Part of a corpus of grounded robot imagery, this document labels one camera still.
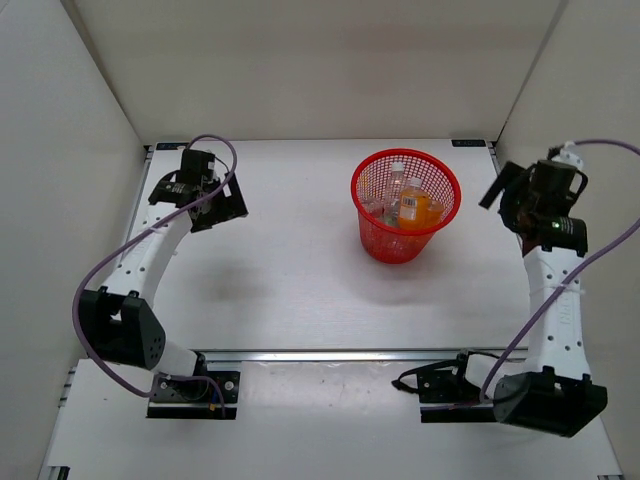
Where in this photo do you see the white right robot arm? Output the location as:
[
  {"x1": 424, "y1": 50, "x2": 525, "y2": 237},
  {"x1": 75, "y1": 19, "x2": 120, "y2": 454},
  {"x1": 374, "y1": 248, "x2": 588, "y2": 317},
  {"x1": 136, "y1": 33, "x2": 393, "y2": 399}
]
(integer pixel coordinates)
[{"x1": 449, "y1": 160, "x2": 608, "y2": 438}]

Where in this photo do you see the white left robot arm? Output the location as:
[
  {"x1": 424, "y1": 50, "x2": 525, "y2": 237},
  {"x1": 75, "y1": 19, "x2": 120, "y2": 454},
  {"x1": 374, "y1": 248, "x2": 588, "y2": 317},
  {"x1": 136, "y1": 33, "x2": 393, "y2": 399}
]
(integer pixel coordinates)
[{"x1": 76, "y1": 149, "x2": 248, "y2": 400}]

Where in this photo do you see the orange juice bottle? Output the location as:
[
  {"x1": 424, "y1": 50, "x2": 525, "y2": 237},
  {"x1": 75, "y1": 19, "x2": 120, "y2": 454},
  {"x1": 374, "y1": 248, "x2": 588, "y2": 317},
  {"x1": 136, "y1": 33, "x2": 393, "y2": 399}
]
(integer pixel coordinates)
[{"x1": 397, "y1": 177, "x2": 444, "y2": 231}]

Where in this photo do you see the black corner label left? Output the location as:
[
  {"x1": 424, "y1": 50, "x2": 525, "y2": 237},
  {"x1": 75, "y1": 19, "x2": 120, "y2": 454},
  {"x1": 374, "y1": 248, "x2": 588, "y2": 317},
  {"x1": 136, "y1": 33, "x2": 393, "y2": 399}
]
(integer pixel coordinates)
[{"x1": 155, "y1": 142, "x2": 188, "y2": 151}]

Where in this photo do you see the aluminium table edge rail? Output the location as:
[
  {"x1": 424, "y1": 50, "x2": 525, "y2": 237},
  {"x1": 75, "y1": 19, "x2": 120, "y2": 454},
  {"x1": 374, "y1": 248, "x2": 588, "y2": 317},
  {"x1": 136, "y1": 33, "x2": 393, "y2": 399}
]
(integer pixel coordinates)
[{"x1": 194, "y1": 349, "x2": 531, "y2": 363}]

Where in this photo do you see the black corner label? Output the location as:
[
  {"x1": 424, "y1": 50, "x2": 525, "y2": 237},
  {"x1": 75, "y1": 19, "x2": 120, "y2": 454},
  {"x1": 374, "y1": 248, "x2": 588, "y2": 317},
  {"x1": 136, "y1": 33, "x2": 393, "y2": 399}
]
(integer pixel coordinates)
[
  {"x1": 155, "y1": 142, "x2": 188, "y2": 151},
  {"x1": 451, "y1": 139, "x2": 486, "y2": 148}
]

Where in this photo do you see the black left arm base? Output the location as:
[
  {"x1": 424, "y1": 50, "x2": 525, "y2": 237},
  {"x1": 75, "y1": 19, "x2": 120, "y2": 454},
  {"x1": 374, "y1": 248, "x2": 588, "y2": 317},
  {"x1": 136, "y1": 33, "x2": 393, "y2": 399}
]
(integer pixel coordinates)
[{"x1": 146, "y1": 364, "x2": 241, "y2": 421}]

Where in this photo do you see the large clear plastic bottle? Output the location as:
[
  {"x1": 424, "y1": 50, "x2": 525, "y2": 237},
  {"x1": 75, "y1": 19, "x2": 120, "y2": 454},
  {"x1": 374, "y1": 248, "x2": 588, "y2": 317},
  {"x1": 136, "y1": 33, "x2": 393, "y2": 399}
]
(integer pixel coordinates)
[{"x1": 370, "y1": 161, "x2": 406, "y2": 226}]

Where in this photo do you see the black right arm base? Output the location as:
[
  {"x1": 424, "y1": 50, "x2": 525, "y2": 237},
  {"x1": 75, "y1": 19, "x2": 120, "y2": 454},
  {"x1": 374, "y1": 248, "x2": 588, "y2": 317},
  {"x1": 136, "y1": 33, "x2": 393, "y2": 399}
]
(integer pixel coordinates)
[{"x1": 391, "y1": 350, "x2": 498, "y2": 424}]

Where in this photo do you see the red mesh waste bin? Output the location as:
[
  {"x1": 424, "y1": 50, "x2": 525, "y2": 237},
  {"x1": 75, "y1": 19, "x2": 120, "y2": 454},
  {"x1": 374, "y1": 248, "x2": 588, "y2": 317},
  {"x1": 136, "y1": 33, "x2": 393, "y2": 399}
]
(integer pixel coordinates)
[{"x1": 351, "y1": 148, "x2": 462, "y2": 264}]

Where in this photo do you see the black corner label right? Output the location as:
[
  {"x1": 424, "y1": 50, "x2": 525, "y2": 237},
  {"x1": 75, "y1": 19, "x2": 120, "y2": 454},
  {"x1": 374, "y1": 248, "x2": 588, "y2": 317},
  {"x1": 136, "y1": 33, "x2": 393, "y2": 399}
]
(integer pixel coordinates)
[{"x1": 451, "y1": 139, "x2": 486, "y2": 148}]

